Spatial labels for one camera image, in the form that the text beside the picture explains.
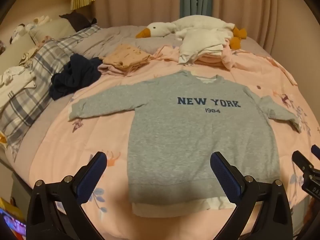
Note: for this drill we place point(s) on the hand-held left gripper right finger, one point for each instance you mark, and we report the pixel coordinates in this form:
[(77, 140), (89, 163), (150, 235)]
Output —
[(225, 177)]

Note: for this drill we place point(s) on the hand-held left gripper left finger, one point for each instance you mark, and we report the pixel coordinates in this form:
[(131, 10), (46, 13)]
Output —
[(91, 177)]

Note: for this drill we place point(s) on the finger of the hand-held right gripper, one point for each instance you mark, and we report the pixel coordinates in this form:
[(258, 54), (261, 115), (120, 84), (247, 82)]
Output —
[(316, 151), (301, 162)]

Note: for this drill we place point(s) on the grey sweatshirt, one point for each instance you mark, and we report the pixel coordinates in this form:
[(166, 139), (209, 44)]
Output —
[(175, 135)]

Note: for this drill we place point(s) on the dark navy clothes pile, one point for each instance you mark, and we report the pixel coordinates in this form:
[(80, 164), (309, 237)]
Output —
[(72, 77)]

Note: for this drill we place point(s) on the pink folded clothes stack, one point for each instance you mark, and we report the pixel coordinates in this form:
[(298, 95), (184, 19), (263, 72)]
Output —
[(212, 61)]

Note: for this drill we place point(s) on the white printed clothes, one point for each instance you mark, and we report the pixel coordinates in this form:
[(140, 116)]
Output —
[(15, 80)]

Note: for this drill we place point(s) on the white folded clothes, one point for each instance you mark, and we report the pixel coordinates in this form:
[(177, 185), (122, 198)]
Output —
[(200, 40)]

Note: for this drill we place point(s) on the pink printed duvet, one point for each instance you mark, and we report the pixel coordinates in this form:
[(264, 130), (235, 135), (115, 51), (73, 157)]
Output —
[(100, 135)]

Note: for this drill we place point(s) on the colourful box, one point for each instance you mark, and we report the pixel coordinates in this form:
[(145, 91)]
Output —
[(12, 220)]

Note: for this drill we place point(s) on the light pink folded garment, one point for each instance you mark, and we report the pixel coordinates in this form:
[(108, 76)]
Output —
[(110, 69)]

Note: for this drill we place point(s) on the peach printed folded garment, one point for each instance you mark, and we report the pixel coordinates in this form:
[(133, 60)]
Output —
[(125, 55)]

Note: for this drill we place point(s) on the plaid pillow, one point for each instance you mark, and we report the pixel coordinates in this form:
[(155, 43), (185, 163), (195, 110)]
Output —
[(47, 57)]

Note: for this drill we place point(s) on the beige pillow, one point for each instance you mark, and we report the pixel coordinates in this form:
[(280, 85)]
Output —
[(55, 28)]

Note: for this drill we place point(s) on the dark brown cloth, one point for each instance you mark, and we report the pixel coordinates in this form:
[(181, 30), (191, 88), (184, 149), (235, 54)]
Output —
[(77, 20)]

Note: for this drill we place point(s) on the beige curtain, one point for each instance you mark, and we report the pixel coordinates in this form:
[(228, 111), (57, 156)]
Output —
[(250, 5)]

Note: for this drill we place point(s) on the white goose plush toy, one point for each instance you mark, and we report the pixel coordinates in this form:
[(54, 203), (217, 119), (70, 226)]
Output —
[(160, 28)]

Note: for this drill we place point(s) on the small white plush toy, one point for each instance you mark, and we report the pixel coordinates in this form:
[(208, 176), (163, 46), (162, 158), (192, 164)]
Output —
[(37, 21)]

